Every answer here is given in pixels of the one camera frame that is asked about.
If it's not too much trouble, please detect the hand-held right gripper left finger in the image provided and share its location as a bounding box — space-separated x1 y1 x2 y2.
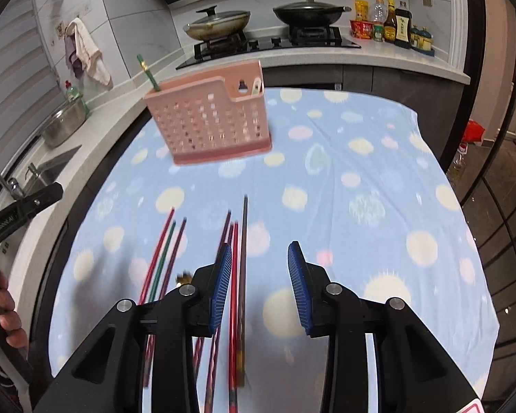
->
33 243 234 413

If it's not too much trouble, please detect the red instant noodle cup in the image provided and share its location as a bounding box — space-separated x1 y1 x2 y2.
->
349 19 385 42

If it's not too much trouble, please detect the white pink-trimmed towel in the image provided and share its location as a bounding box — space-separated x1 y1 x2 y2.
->
71 18 114 89

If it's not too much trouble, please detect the chrome faucet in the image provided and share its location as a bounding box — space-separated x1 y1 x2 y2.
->
0 152 41 201

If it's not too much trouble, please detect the dark red chopstick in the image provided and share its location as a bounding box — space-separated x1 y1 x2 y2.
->
204 209 233 413
143 219 188 388

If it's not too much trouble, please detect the pink perforated utensil basket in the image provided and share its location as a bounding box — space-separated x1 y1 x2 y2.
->
143 61 273 167

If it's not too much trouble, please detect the stainless steel sink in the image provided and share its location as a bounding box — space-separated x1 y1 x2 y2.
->
23 144 83 192

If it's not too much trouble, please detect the blue seasoning jar set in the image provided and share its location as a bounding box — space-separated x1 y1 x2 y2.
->
410 25 436 57

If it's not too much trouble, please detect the green dish soap bottle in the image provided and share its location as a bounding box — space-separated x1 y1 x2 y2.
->
62 79 90 117

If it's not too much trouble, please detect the glass lid with grey knob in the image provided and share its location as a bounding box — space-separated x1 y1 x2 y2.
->
275 0 343 13

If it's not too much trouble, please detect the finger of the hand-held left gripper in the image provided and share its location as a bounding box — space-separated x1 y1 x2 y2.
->
0 182 65 247

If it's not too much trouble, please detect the red plastic bag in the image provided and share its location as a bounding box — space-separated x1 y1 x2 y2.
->
460 120 486 144

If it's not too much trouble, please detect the glass lid with black knob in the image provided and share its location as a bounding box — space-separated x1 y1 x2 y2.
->
188 5 242 31

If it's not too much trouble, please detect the dark brown chopstick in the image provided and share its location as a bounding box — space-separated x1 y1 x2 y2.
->
237 195 249 390

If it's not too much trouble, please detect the black gas stove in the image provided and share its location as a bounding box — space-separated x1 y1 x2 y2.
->
175 26 362 71

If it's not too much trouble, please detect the dark soy sauce bottle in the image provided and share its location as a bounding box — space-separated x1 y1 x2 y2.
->
394 2 413 49

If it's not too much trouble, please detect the green chopstick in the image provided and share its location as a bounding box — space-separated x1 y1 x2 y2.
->
136 54 162 94
150 221 177 303

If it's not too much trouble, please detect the striped window blind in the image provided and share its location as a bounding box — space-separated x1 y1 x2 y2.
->
0 0 66 209

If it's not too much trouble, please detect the stainless steel colander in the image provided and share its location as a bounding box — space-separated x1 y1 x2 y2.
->
40 97 89 148

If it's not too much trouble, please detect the purple cloth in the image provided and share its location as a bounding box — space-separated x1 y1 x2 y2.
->
64 30 85 79

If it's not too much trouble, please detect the person's left hand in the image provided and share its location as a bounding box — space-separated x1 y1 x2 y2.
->
0 273 29 351

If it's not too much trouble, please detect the blue dotted cloth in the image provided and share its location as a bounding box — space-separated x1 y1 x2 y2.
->
47 88 500 413

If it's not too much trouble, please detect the cooking oil bottle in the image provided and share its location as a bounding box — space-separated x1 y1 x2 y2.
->
447 141 470 187

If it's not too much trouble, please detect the black wok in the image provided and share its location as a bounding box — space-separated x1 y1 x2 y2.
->
272 4 352 27

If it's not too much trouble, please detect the beige wok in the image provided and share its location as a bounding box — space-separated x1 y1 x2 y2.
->
183 10 251 42

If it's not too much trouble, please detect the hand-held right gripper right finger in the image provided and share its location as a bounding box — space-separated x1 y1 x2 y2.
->
287 241 482 413

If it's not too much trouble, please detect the brown bottle with yellow label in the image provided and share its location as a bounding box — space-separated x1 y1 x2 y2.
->
383 0 398 44

